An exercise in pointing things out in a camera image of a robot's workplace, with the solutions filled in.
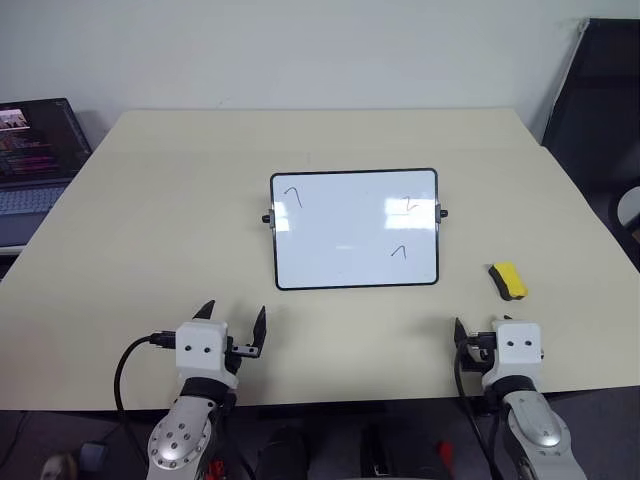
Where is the white round stool seat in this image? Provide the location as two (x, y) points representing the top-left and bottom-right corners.
(608, 184), (640, 247)

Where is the whiteboard with black frame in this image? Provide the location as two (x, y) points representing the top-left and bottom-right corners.
(260, 168), (449, 292)

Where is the yellow and black eraser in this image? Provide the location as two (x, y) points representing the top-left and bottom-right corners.
(487, 261), (530, 303)

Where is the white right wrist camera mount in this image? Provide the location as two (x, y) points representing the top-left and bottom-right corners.
(482, 318), (545, 389)

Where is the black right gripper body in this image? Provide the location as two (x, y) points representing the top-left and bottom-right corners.
(459, 331), (497, 373)

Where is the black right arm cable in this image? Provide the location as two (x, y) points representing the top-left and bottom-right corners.
(452, 343), (504, 480)

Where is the small grey box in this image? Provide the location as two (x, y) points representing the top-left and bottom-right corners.
(79, 441), (109, 467)

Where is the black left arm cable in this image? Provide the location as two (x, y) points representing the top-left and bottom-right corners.
(113, 329), (178, 454)

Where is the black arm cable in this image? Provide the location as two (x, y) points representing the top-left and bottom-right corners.
(113, 329), (178, 454)
(452, 343), (504, 480)

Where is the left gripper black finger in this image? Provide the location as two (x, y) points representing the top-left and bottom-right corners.
(191, 299), (217, 323)
(250, 305), (268, 359)

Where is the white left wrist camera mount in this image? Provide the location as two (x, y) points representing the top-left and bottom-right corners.
(175, 321), (239, 389)

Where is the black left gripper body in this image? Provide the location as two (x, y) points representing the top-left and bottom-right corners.
(226, 336), (261, 374)

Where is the open laptop computer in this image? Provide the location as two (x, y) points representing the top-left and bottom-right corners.
(0, 97), (94, 252)

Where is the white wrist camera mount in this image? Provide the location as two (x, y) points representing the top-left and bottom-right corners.
(175, 321), (239, 389)
(482, 318), (545, 389)

